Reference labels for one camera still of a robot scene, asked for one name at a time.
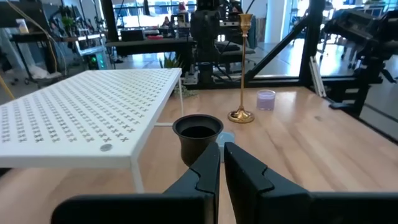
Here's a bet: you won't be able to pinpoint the blue candle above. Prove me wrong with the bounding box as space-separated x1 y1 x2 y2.
216 131 236 162

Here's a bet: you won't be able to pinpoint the black candlestick holder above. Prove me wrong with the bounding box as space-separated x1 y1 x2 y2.
172 114 224 167

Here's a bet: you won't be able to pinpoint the tall gold candlestick holder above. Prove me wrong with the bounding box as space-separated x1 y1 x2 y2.
227 13 255 124

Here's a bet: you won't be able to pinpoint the green succulent plant in pot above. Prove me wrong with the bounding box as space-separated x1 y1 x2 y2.
159 52 200 99

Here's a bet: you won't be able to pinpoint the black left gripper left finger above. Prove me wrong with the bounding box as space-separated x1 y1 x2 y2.
51 142 221 224

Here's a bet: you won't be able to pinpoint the yellow cable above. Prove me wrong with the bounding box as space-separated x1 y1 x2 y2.
0 74 15 101

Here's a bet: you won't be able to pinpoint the white bars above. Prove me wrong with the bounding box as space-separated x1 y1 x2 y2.
309 55 326 98

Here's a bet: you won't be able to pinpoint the white perforated metal shelf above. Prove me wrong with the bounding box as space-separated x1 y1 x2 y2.
0 68 184 194

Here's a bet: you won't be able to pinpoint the black aluminium rig frame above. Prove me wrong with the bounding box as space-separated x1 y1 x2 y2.
99 0 398 144

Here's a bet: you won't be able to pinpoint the purple candle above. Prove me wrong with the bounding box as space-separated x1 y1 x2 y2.
256 89 277 111

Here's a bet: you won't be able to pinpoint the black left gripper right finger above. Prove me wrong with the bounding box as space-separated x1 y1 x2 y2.
223 142 398 224

